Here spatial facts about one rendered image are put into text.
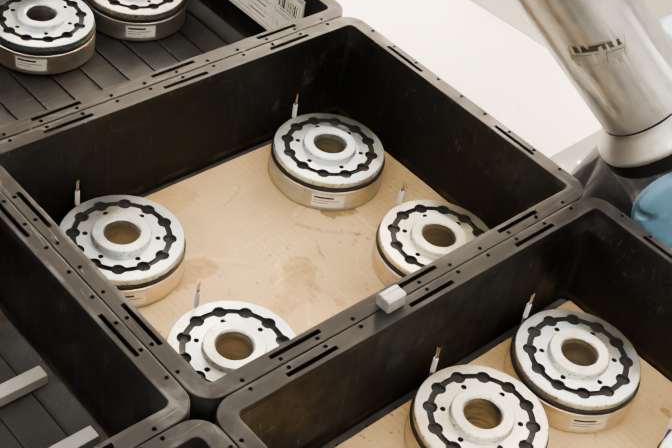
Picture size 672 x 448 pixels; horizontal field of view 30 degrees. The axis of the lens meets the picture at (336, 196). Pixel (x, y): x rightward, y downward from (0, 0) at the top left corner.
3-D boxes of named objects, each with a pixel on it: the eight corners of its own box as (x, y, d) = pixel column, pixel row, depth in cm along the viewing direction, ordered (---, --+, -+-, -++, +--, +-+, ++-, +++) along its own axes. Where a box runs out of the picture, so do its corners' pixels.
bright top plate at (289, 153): (338, 106, 119) (339, 101, 119) (405, 167, 114) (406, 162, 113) (251, 136, 114) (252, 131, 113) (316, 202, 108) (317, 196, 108)
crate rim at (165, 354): (348, 32, 120) (352, 11, 118) (585, 211, 105) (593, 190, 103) (-33, 176, 97) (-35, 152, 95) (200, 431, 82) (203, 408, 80)
